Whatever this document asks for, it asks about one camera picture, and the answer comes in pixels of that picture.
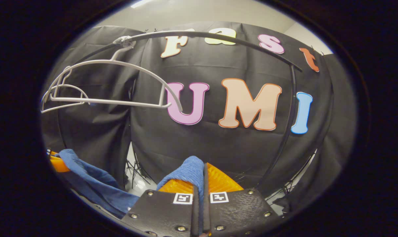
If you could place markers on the black tripod stand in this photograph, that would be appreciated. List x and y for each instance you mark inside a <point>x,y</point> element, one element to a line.
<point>133,169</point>

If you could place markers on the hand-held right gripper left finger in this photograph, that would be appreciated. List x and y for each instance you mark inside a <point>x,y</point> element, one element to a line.
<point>194,217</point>

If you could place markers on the plain white hanger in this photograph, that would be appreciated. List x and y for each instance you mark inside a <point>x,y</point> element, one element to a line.
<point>64,107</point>

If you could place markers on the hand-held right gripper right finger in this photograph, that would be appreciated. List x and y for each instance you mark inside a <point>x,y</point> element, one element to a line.
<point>207,217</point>

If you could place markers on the black clothes rail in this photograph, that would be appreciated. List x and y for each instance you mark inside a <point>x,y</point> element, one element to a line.
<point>159,34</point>

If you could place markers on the white hanger with taped hook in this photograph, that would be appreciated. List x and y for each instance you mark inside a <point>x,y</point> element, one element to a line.
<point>123,40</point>

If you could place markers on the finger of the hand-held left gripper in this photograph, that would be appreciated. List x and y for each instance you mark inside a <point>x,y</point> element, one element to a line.
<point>60,165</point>
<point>52,153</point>

